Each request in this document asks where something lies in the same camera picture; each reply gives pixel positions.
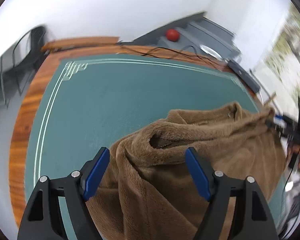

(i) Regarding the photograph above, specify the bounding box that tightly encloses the brown fleece sweater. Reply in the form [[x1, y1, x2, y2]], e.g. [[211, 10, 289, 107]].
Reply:
[[87, 102, 286, 239]]

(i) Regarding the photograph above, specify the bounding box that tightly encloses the white round plate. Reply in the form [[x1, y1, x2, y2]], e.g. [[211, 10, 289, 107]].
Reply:
[[199, 44, 223, 61]]

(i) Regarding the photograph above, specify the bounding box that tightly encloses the straw broom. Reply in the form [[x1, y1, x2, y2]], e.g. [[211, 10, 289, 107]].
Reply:
[[263, 92, 276, 106]]

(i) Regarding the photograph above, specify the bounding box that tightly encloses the red ball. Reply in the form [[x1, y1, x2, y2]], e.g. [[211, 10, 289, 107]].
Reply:
[[165, 29, 180, 42]]

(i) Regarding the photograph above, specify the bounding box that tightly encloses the green table mat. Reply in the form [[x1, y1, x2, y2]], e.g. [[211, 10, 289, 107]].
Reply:
[[25, 53, 287, 240]]

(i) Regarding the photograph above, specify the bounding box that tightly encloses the black thin cable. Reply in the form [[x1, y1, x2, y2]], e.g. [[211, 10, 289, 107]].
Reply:
[[117, 41, 223, 68]]

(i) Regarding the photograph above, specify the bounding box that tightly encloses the black metal chair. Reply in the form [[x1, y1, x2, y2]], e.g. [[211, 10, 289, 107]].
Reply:
[[12, 25, 47, 95]]

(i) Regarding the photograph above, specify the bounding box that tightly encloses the glass side table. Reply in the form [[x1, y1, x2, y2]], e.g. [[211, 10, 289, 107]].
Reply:
[[0, 55, 16, 113]]

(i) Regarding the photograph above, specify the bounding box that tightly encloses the black power strip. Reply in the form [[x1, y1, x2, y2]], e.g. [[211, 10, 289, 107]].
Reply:
[[227, 60, 261, 94]]

